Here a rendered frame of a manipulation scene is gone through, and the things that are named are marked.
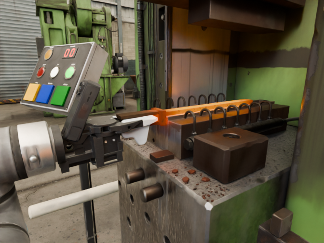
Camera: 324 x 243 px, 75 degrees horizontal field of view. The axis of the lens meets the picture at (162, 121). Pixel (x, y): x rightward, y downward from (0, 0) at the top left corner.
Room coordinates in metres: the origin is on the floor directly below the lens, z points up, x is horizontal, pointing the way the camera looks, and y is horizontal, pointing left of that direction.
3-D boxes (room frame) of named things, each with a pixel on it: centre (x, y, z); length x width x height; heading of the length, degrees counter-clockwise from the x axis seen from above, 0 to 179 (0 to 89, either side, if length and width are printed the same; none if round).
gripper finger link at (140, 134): (0.43, 0.04, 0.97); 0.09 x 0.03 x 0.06; 119
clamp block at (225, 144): (0.38, -0.13, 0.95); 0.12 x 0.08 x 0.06; 122
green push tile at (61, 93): (0.77, 0.37, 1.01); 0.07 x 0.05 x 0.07; 57
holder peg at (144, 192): (0.36, 0.02, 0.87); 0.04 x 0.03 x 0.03; 122
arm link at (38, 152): (0.34, 0.21, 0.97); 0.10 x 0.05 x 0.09; 32
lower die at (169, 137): (0.61, -0.16, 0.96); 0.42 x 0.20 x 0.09; 122
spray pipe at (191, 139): (0.49, -0.19, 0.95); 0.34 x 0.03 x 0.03; 122
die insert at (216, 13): (0.61, -0.21, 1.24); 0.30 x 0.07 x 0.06; 122
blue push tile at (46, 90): (0.82, 0.45, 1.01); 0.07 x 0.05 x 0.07; 57
